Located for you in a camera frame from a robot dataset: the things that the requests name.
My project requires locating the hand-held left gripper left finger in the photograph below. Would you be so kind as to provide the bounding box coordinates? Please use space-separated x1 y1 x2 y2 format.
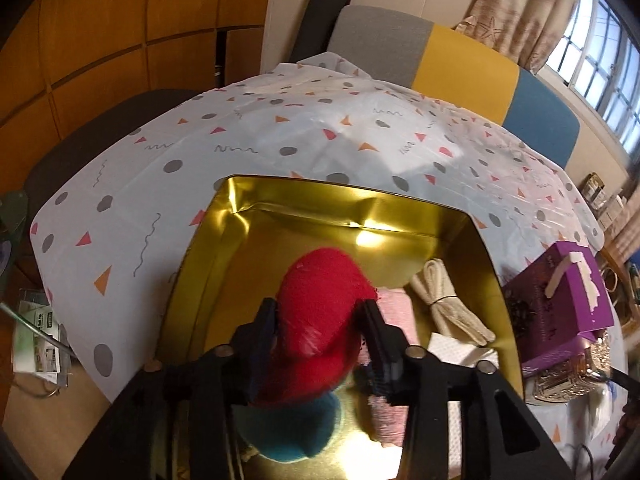
62 297 278 480

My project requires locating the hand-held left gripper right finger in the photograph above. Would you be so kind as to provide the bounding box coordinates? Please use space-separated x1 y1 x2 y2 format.
357 299 576 480

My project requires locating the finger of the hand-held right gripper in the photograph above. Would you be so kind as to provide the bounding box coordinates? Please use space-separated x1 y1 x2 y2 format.
606 368 640 395

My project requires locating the pink fluffy sock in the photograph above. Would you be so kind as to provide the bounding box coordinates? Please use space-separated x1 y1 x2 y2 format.
357 286 421 448

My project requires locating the red fuzzy cloth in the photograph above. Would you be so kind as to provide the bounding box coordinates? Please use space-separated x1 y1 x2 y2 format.
260 247 378 403

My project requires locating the beige knitted gloves bundle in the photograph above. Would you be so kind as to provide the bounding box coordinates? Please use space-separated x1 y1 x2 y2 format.
410 258 496 347

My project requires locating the white textured cloth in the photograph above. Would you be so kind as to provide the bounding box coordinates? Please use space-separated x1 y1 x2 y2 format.
425 332 501 480

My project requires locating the gold metal tin box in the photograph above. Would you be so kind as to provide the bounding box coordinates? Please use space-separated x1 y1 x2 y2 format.
150 175 525 480

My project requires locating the blue fluffy sock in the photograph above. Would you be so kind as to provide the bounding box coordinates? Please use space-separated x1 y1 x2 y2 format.
237 392 343 462

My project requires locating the ornate gold tissue box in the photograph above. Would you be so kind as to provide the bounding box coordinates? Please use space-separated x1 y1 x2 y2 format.
522 330 618 406

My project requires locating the purple cardboard tissue box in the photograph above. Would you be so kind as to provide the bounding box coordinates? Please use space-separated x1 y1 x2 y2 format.
501 241 616 378

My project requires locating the beige patterned curtain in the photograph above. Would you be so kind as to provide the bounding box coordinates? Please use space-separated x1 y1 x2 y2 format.
452 0 583 73
605 195 640 263

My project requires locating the white carton box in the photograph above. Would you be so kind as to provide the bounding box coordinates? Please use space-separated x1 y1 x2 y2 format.
600 195 628 233

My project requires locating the brown box of bottles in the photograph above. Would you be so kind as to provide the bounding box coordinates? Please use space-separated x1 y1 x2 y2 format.
582 172 608 206

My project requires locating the green white paper packet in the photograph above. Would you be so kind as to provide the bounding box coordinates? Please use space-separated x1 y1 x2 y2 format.
12 287 76 386

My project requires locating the grey yellow blue sofa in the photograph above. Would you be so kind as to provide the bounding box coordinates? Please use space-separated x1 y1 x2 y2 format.
325 5 581 168

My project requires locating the black sofa armrest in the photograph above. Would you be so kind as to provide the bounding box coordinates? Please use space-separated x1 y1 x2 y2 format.
291 0 352 63

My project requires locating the barred window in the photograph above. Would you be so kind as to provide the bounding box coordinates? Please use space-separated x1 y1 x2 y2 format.
542 0 640 153

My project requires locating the wooden wardrobe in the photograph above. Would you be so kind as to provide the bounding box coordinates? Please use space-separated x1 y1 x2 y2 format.
0 0 277 161

